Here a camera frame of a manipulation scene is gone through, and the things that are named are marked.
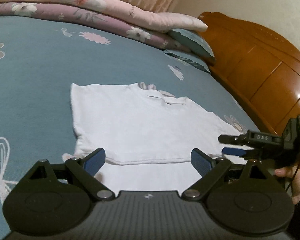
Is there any pink floral quilt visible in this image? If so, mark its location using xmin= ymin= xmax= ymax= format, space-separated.
xmin=0 ymin=0 xmax=208 ymax=33

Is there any white long-sleeved printed shirt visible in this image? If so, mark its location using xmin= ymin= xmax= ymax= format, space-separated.
xmin=69 ymin=82 xmax=249 ymax=193

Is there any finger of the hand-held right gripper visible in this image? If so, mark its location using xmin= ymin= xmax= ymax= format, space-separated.
xmin=222 ymin=147 xmax=261 ymax=159
xmin=218 ymin=134 xmax=248 ymax=146

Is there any wooden bed headboard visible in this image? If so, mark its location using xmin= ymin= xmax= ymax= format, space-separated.
xmin=197 ymin=11 xmax=300 ymax=145

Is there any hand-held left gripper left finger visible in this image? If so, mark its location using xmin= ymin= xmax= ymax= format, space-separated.
xmin=28 ymin=147 xmax=115 ymax=201

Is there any purple floral quilt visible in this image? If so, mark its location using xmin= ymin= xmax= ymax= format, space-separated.
xmin=0 ymin=2 xmax=190 ymax=52

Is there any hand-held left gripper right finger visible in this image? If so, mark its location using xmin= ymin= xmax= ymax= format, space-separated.
xmin=181 ymin=148 xmax=272 ymax=201

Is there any blue floral bed sheet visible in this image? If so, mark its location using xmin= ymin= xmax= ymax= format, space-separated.
xmin=0 ymin=16 xmax=290 ymax=240

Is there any person's right hand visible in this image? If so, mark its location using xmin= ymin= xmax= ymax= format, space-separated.
xmin=274 ymin=165 xmax=300 ymax=205

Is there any teal pillow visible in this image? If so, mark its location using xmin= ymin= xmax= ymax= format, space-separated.
xmin=168 ymin=27 xmax=215 ymax=63
xmin=164 ymin=49 xmax=212 ymax=74

